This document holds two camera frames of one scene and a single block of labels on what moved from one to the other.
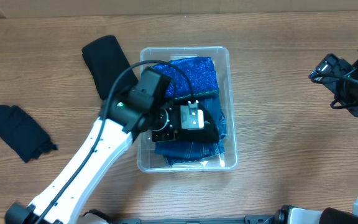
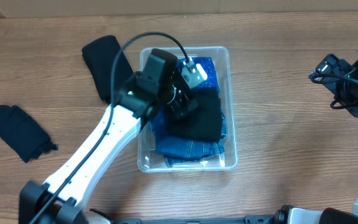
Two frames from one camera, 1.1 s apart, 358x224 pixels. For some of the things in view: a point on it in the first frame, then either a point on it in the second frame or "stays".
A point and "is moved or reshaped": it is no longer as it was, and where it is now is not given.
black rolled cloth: [107, 62] stays
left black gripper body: [210, 134] -> [182, 106]
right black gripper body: [350, 93] stays
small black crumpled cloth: [20, 132] stays
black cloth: [209, 134] is moved or reshaped
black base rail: [248, 219] stays
